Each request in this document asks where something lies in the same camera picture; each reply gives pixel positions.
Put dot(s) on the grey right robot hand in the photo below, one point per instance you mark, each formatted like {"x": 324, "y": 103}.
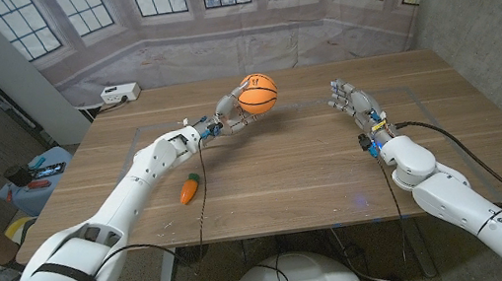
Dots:
{"x": 359, "y": 102}

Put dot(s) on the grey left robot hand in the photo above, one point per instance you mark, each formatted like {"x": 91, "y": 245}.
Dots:
{"x": 228, "y": 121}

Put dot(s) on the orange toy basketball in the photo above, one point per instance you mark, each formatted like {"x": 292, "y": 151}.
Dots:
{"x": 260, "y": 93}

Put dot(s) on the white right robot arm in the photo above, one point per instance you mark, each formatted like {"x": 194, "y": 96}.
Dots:
{"x": 460, "y": 204}

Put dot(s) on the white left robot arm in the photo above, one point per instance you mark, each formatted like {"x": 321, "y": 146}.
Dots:
{"x": 131, "y": 203}

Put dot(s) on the orange toy carrot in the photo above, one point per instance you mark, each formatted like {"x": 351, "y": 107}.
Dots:
{"x": 188, "y": 191}

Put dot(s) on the printed window backdrop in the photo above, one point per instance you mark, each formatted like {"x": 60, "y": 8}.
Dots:
{"x": 237, "y": 48}

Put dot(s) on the white power strip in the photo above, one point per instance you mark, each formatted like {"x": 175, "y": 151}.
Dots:
{"x": 120, "y": 93}

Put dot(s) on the black fan under table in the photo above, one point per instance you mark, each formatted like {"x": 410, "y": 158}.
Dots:
{"x": 192, "y": 255}

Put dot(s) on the grey table leg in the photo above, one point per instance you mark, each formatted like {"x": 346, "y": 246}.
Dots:
{"x": 419, "y": 250}
{"x": 166, "y": 278}

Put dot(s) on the blue stool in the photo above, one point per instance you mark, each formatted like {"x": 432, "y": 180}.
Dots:
{"x": 50, "y": 195}

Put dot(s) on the blue tool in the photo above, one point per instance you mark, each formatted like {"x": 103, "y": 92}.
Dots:
{"x": 38, "y": 163}

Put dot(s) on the red tool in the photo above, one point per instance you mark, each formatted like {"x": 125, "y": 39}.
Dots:
{"x": 39, "y": 184}

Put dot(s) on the black cup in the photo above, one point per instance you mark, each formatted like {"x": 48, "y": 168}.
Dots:
{"x": 17, "y": 176}

